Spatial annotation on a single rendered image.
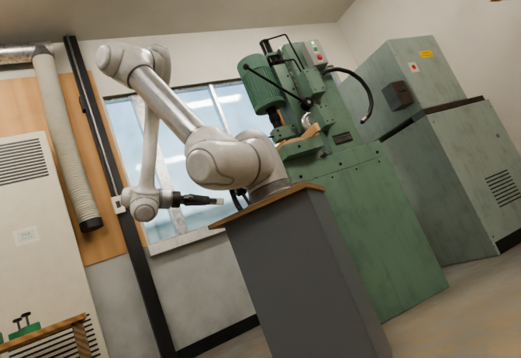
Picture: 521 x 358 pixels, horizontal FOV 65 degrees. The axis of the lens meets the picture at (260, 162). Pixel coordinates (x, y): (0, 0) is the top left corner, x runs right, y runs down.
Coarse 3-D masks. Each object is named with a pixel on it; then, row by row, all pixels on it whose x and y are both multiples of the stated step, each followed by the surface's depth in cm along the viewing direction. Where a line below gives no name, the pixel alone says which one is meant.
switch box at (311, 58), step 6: (306, 42) 229; (318, 42) 232; (300, 48) 233; (306, 48) 228; (312, 48) 229; (318, 48) 230; (306, 54) 229; (312, 54) 227; (318, 54) 229; (324, 54) 230; (306, 60) 231; (312, 60) 226; (318, 60) 227; (324, 60) 228; (312, 66) 227; (318, 66) 228; (324, 66) 232
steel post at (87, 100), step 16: (80, 64) 329; (80, 80) 322; (80, 96) 319; (96, 112) 320; (96, 128) 313; (96, 144) 311; (112, 160) 311; (112, 176) 307; (112, 192) 302; (128, 208) 302; (128, 224) 298; (128, 240) 294; (144, 256) 294; (144, 272) 291; (144, 288) 287; (144, 304) 288; (160, 320) 283; (160, 336) 279; (160, 352) 276
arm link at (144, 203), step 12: (144, 120) 171; (156, 120) 170; (144, 132) 168; (156, 132) 169; (144, 144) 165; (156, 144) 167; (144, 156) 162; (156, 156) 165; (144, 168) 160; (144, 180) 159; (144, 192) 158; (156, 192) 161; (132, 204) 157; (144, 204) 154; (156, 204) 158; (144, 216) 155
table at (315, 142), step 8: (312, 136) 196; (320, 136) 197; (288, 144) 190; (296, 144) 191; (304, 144) 193; (312, 144) 194; (320, 144) 196; (280, 152) 194; (288, 152) 188; (296, 152) 190; (304, 152) 193; (312, 152) 201
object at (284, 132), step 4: (292, 124) 223; (276, 128) 219; (280, 128) 220; (284, 128) 221; (288, 128) 222; (296, 128) 223; (272, 132) 221; (276, 132) 218; (280, 132) 219; (284, 132) 220; (288, 132) 221; (292, 132) 222; (276, 136) 218; (280, 136) 218; (284, 136) 219; (288, 136) 220; (292, 136) 222; (296, 136) 226; (272, 140) 223; (276, 140) 219; (280, 140) 220
